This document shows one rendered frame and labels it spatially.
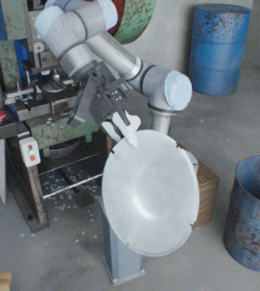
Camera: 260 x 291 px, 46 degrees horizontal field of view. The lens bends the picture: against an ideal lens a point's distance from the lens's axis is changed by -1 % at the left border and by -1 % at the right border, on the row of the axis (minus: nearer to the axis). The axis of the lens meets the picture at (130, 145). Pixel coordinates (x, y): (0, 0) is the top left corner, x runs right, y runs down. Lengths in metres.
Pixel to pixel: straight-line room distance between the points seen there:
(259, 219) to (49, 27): 1.24
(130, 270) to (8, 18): 1.34
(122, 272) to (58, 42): 1.22
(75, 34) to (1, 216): 1.59
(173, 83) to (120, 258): 0.89
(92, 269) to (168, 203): 1.07
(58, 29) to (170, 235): 0.53
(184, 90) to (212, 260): 1.07
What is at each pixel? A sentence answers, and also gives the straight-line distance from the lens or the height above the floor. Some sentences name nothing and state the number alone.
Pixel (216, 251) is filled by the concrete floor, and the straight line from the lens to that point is 1.89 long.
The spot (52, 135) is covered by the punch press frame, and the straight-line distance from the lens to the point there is 1.74.
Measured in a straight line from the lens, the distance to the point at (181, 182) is 0.80.
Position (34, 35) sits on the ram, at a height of 1.06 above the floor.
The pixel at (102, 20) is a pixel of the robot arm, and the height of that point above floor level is 1.29.
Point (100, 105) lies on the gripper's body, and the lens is 0.70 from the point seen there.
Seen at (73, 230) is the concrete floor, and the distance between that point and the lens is 1.96.
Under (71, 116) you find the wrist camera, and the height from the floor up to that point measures 1.14.
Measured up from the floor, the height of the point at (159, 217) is 0.91.
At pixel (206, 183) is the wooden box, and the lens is 1.75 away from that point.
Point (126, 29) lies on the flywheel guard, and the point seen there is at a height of 1.08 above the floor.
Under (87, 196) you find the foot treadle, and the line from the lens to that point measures 1.91.
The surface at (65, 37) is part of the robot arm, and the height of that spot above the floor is 1.27.
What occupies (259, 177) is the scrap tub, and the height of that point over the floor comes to 0.33.
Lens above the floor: 1.44
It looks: 33 degrees down
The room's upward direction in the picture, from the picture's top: straight up
